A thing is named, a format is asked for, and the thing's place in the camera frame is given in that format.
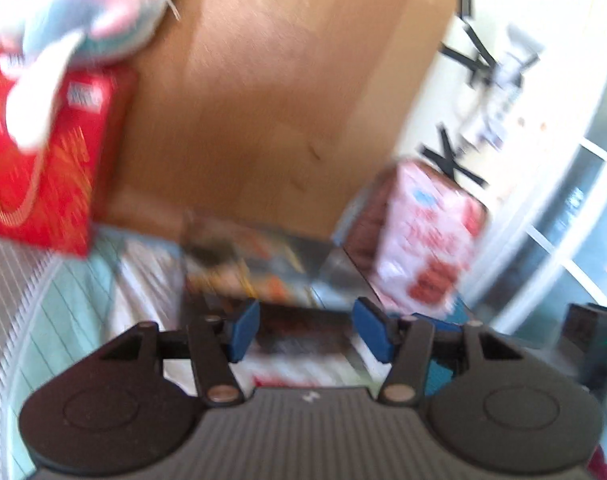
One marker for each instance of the black sheep print box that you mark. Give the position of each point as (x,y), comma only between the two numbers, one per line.
(306,289)

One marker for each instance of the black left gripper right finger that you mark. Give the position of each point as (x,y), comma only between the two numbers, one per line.
(406,345)

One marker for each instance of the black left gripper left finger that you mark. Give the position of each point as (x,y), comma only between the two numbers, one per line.
(211,341)

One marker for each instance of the pink blue plush toy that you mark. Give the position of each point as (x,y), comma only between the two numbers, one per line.
(41,40)

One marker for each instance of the white power strip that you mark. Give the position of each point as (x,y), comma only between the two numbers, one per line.
(483,126)

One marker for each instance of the black device with green light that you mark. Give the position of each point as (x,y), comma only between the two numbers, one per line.
(580,351)

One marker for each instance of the beige patterned cloth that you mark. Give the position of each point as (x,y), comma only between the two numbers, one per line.
(148,288)

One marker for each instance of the pink fried dough snack bag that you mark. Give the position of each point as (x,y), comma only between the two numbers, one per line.
(428,241)

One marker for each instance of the red gift bag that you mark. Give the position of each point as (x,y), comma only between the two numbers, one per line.
(50,199)

